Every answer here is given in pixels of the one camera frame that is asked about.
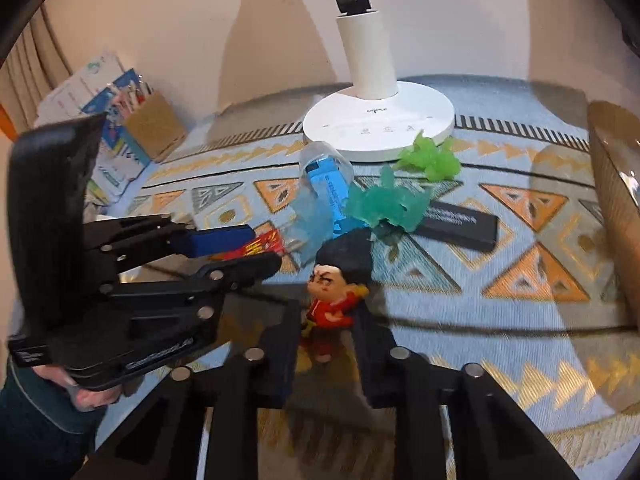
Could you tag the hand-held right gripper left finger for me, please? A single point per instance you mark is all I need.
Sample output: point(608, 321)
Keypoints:
point(280, 350)

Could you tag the amber ribbed glass bowl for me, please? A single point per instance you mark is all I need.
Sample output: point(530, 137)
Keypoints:
point(620, 200)

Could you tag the row of books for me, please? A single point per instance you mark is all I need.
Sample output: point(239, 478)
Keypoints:
point(75, 95)

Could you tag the red snack packet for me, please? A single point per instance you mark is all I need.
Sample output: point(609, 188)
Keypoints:
point(265, 245)

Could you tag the green translucent toy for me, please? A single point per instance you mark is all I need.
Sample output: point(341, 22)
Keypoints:
point(430, 160)

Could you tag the patterned blue table mat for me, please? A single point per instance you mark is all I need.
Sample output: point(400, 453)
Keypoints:
point(500, 350)

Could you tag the white desk lamp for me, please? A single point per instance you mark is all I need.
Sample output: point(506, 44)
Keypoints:
point(375, 120)

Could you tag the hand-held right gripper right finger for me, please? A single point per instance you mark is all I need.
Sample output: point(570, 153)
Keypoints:
point(375, 360)

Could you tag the teal translucent toy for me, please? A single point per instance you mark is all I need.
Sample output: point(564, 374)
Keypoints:
point(385, 205)

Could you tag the person's left forearm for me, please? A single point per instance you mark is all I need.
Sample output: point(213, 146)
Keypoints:
point(35, 430)

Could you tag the red clothed figurine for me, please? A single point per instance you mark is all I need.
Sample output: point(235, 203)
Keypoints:
point(330, 310)

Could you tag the blue toy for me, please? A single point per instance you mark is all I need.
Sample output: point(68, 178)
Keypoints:
point(325, 180)

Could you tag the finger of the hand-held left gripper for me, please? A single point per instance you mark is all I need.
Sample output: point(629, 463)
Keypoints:
point(240, 270)
point(220, 241)

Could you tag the bunch of pens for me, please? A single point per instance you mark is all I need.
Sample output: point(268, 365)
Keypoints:
point(135, 90)

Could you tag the black rectangular box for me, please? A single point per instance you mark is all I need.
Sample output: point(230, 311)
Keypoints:
point(465, 225)

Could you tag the brown cork pen holder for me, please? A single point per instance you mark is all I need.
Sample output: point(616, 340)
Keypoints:
point(155, 125)

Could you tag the person's left hand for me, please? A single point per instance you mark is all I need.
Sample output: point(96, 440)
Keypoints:
point(97, 397)

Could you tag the beige curtain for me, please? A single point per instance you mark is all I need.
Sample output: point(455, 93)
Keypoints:
point(30, 70)

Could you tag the orange curtain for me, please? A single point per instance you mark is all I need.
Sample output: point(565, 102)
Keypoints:
point(4, 121)

